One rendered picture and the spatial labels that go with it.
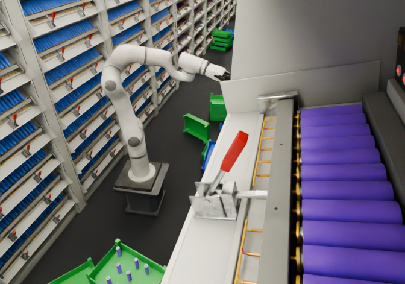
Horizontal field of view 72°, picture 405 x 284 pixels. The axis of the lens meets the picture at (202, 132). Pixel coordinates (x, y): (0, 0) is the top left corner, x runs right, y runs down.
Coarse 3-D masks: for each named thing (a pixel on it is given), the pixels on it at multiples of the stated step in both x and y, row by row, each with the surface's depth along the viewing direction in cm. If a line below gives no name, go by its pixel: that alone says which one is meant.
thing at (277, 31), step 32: (256, 0) 32; (288, 0) 31; (320, 0) 30; (352, 0) 29; (384, 0) 28; (256, 32) 33; (288, 32) 33; (320, 32) 32; (352, 32) 31; (384, 32) 30; (256, 64) 36; (288, 64) 35; (320, 64) 34; (384, 64) 32
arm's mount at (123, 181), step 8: (128, 160) 209; (128, 168) 202; (160, 168) 207; (120, 176) 196; (128, 176) 196; (120, 184) 190; (128, 184) 190; (136, 184) 190; (144, 184) 190; (152, 184) 190
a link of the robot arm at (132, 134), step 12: (108, 72) 145; (120, 72) 155; (108, 84) 143; (120, 84) 147; (108, 96) 152; (120, 96) 154; (120, 108) 159; (132, 108) 165; (120, 120) 165; (132, 120) 165; (132, 132) 166; (132, 144) 168
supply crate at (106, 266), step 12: (120, 240) 136; (108, 252) 133; (132, 252) 136; (108, 264) 134; (120, 264) 134; (132, 264) 134; (144, 264) 134; (156, 264) 129; (96, 276) 129; (120, 276) 129; (132, 276) 129; (144, 276) 129; (156, 276) 129
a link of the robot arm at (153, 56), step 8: (152, 48) 149; (152, 56) 146; (160, 56) 148; (168, 56) 149; (144, 64) 150; (152, 64) 150; (160, 64) 150; (168, 64) 151; (168, 72) 155; (176, 72) 158; (184, 72) 158; (184, 80) 160; (192, 80) 162
